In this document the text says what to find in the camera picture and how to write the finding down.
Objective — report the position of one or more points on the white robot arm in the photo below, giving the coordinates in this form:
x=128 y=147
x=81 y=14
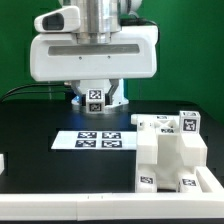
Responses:
x=87 y=43

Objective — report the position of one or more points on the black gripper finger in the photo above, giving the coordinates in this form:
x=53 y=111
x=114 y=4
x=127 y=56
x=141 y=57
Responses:
x=111 y=89
x=76 y=87

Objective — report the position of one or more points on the white L-shaped fence frame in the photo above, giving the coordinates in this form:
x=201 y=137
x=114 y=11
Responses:
x=208 y=204

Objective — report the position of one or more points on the small white tagged cube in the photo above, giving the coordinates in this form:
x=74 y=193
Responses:
x=189 y=121

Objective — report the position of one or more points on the white tagged chair part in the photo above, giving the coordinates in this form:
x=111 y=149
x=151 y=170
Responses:
x=186 y=140

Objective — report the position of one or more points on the long white chair back part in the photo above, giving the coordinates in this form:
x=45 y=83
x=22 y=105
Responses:
x=146 y=139

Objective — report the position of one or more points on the white chair seat part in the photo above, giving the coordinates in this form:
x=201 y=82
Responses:
x=166 y=178

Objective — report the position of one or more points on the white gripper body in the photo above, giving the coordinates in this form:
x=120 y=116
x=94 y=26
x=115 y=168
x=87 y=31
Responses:
x=131 y=53

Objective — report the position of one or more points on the paper sheet with tags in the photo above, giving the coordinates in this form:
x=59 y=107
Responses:
x=94 y=140

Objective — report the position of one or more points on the white part at left edge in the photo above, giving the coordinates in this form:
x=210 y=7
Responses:
x=1 y=163

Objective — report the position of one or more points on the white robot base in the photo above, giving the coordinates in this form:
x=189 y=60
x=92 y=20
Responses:
x=120 y=103

